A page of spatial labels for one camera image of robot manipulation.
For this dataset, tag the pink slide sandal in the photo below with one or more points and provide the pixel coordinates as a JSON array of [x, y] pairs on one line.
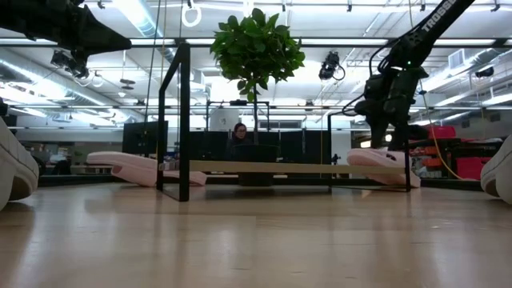
[[136, 174], [366, 158]]

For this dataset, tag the black metal table frame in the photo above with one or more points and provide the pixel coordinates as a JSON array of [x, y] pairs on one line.
[[80, 181]]

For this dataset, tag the white box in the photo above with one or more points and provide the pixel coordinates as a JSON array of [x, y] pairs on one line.
[[224, 120]]

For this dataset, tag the black ceiling spotlights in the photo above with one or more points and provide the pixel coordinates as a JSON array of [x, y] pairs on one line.
[[64, 60]]

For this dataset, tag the black desk partition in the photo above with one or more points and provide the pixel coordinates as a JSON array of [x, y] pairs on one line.
[[300, 146]]

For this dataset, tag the green potted plant black pot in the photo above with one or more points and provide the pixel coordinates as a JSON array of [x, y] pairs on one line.
[[256, 48]]

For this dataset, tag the person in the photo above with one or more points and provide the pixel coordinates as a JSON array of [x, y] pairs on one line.
[[239, 139]]

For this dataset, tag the black computer monitor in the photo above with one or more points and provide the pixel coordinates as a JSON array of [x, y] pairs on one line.
[[140, 138]]

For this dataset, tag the black frame wooden board shelf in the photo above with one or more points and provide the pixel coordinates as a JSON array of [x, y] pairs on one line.
[[185, 120]]

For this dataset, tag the white sneaker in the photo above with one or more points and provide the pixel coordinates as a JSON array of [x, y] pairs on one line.
[[16, 168]]

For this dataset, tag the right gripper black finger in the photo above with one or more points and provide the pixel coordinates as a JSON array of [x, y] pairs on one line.
[[399, 136], [378, 136]]

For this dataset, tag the black storage rack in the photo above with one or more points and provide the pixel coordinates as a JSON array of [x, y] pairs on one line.
[[452, 146]]

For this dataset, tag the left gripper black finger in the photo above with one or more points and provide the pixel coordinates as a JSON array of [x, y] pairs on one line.
[[102, 34]]

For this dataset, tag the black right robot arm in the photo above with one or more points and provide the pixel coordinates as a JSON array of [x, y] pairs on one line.
[[432, 24]]

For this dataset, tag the red crate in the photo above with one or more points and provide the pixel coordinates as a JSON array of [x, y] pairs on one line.
[[474, 168]]

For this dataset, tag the red storage bin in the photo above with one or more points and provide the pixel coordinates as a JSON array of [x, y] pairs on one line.
[[442, 133]]

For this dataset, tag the black hanging camera device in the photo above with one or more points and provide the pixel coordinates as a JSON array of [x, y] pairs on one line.
[[330, 64]]

